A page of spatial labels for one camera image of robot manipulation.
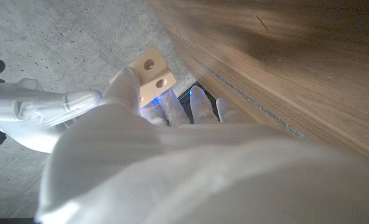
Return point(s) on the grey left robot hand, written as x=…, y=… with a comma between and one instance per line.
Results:
x=203, y=174

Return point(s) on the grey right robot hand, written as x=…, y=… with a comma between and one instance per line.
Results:
x=31, y=109

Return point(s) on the small wooden block with holes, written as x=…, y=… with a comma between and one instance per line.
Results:
x=154, y=74

